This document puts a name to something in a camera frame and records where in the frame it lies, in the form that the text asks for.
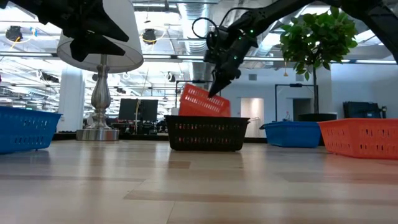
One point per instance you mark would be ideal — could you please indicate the black ceiling spotlight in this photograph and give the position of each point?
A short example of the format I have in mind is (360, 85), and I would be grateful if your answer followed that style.
(14, 33)
(149, 36)

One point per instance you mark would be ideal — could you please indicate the black plastic slotted basket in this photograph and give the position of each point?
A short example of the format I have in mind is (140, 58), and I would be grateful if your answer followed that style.
(206, 133)

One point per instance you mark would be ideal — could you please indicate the orange plastic slotted basket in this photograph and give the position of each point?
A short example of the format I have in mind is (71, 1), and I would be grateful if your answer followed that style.
(199, 102)
(360, 140)

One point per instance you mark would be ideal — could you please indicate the white shade silver table lamp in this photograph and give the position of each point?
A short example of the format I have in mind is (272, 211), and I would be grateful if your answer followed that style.
(101, 93)

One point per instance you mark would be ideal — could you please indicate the black stacked equipment cases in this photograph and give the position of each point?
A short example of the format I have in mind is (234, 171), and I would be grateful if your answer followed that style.
(362, 110)

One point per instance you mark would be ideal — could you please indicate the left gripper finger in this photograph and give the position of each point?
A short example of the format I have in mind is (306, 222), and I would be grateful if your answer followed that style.
(90, 46)
(107, 28)

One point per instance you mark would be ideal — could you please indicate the blue plastic slotted basket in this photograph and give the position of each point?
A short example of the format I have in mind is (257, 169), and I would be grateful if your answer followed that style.
(25, 130)
(292, 135)

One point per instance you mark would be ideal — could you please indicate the silver ventilation duct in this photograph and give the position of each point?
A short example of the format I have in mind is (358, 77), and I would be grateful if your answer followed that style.
(194, 51)

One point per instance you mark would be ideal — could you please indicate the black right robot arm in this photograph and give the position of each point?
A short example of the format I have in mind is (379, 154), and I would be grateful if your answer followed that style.
(311, 7)

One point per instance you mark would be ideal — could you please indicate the green leafy potted plant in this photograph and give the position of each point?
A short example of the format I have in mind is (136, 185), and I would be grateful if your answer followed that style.
(317, 37)

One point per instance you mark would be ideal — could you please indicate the black computer monitor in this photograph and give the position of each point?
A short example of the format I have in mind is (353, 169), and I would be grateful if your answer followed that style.
(138, 109)

